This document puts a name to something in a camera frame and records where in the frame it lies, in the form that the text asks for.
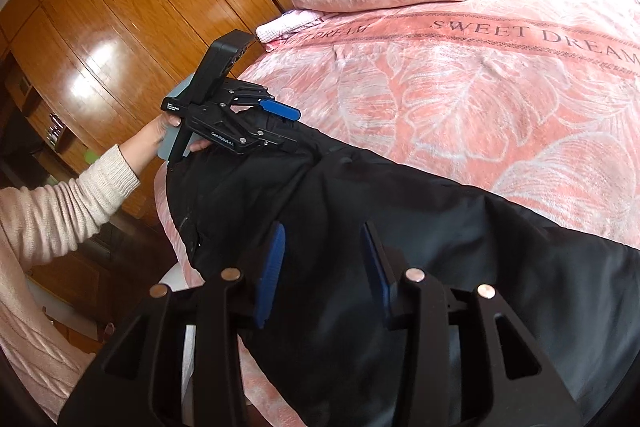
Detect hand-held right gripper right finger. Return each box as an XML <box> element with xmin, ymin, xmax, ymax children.
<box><xmin>360</xmin><ymin>222</ymin><xmax>583</xmax><ymax>427</ymax></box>

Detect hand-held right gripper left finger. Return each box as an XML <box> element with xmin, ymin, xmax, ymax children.
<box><xmin>57</xmin><ymin>222</ymin><xmax>287</xmax><ymax>427</ymax></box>

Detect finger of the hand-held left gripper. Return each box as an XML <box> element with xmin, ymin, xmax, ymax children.
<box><xmin>224</xmin><ymin>79</ymin><xmax>301</xmax><ymax>122</ymax></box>
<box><xmin>187</xmin><ymin>104</ymin><xmax>297</xmax><ymax>156</ymax></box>

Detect black jacket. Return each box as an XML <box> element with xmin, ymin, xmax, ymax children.
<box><xmin>165</xmin><ymin>117</ymin><xmax>640</xmax><ymax>427</ymax></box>

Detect person's left forearm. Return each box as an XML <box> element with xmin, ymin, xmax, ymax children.
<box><xmin>0</xmin><ymin>134</ymin><xmax>151</xmax><ymax>268</ymax></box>

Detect person's left hand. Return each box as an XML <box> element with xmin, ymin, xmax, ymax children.
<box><xmin>134</xmin><ymin>112</ymin><xmax>182</xmax><ymax>164</ymax></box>

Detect white knitted cloth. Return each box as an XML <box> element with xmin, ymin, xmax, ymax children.
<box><xmin>256</xmin><ymin>9</ymin><xmax>328</xmax><ymax>46</ymax></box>

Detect wooden wardrobe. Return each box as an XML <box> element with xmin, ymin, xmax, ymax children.
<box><xmin>0</xmin><ymin>0</ymin><xmax>296</xmax><ymax>228</ymax></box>

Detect pink leaf-print bed blanket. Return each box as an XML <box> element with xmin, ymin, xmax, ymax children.
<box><xmin>155</xmin><ymin>0</ymin><xmax>640</xmax><ymax>427</ymax></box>

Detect dark wooden shelf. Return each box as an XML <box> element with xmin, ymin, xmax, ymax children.
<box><xmin>0</xmin><ymin>49</ymin><xmax>101</xmax><ymax>188</ymax></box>

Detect person's pink knitted sweater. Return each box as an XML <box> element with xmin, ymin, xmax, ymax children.
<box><xmin>0</xmin><ymin>227</ymin><xmax>97</xmax><ymax>424</ymax></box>

